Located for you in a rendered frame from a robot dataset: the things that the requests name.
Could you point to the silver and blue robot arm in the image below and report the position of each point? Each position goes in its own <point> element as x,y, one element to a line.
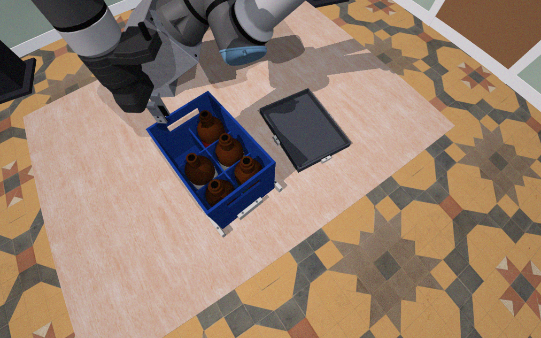
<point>241,28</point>

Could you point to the brown glass bottle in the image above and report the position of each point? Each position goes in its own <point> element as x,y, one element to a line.
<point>228,151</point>
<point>199,170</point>
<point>217,190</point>
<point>209,128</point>
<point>245,169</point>

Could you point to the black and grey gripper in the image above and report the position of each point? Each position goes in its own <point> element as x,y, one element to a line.
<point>115,59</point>

